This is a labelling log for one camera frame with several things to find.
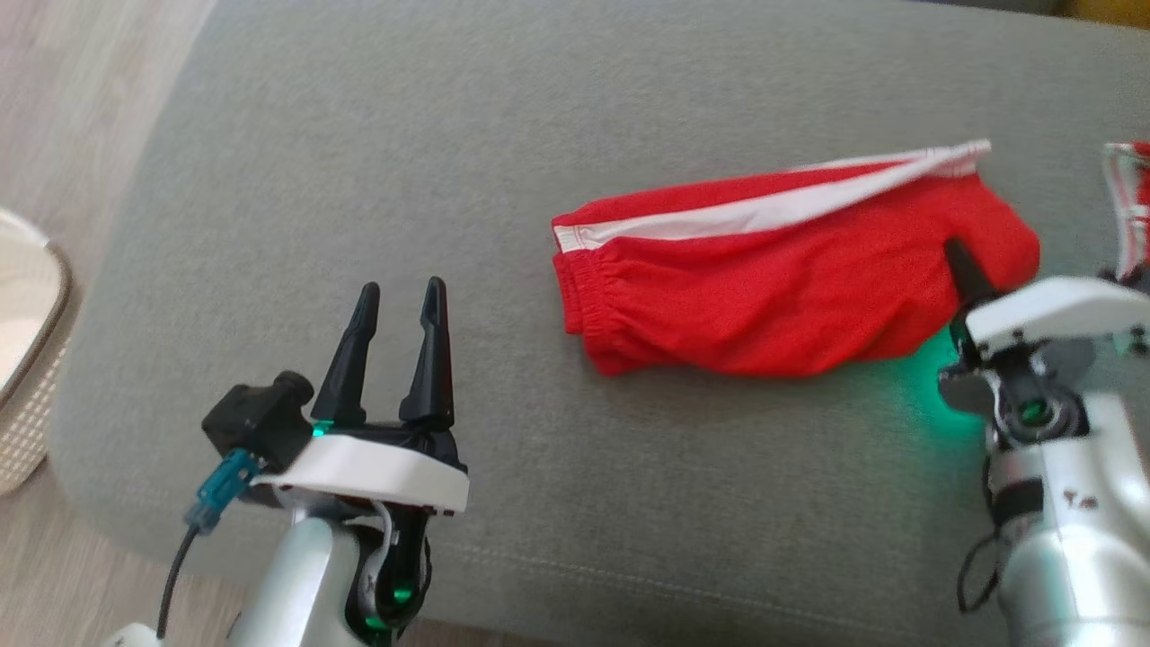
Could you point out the large grey sofa seat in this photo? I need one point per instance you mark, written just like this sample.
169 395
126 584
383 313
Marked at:
449 162

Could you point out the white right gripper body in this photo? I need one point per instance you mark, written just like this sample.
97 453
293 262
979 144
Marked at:
1051 310

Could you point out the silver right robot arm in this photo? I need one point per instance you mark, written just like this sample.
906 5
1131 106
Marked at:
1078 539

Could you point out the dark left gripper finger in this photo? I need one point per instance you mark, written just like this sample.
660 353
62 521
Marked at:
350 368
433 359

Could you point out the red basketball jersey shirt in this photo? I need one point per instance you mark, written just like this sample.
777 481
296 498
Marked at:
1136 198

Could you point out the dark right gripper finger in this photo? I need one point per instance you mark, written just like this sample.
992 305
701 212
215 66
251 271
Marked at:
970 274

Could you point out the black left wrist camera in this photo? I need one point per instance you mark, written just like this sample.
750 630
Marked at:
256 418

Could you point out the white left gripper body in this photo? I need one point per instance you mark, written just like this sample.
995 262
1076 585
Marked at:
359 472

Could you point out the red shorts with white stripe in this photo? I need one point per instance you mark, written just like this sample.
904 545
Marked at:
764 279

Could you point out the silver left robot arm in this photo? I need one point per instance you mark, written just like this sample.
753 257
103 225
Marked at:
296 584

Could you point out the white woven laundry basket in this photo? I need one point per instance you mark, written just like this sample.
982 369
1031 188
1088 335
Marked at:
31 359

